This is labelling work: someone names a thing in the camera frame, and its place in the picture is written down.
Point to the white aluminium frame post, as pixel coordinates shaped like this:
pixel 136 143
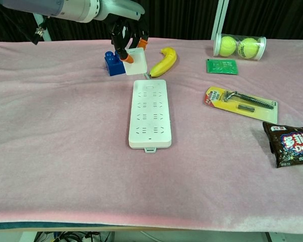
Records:
pixel 219 17
pixel 46 35

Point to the blue toy brick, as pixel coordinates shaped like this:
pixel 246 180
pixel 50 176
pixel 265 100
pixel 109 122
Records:
pixel 113 68

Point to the plain yellow tennis ball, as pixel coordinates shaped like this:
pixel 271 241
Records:
pixel 227 46

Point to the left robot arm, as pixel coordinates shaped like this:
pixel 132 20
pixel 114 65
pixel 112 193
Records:
pixel 65 8

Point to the yellow banana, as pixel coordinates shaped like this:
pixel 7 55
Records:
pixel 166 63

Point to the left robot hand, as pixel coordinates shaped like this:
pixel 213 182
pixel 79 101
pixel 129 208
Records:
pixel 121 32

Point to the black pleated curtain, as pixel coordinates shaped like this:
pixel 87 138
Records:
pixel 181 17

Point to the pink table cloth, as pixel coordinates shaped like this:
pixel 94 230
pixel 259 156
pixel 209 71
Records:
pixel 65 164

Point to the brown chocolate snack bag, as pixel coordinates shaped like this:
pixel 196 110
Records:
pixel 292 146

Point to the green sachet packet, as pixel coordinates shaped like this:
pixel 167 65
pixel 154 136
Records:
pixel 221 66

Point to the printed yellow tennis ball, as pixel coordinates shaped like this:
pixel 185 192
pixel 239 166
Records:
pixel 248 48

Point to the white charger cube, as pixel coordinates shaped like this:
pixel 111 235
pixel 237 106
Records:
pixel 136 65

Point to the razor in yellow blister pack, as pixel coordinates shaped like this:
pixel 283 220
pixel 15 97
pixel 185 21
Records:
pixel 242 106

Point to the clear tennis ball tube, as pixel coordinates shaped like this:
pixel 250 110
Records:
pixel 216 45

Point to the white power strip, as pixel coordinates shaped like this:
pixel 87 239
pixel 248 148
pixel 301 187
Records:
pixel 150 123

